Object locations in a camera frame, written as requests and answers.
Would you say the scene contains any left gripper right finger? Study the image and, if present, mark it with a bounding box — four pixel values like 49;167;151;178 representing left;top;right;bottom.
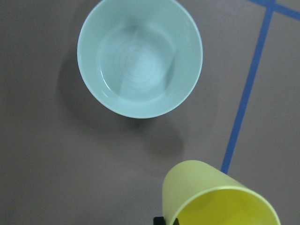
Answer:
173;218;179;225

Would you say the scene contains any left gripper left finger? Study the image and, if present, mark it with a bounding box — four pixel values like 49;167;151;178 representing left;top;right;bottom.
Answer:
153;217;165;225

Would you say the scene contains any yellow plastic cup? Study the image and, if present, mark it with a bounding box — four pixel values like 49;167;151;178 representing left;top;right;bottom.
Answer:
162;160;280;225

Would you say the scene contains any light green bowl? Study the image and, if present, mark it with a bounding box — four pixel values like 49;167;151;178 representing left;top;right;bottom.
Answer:
77;0;203;119

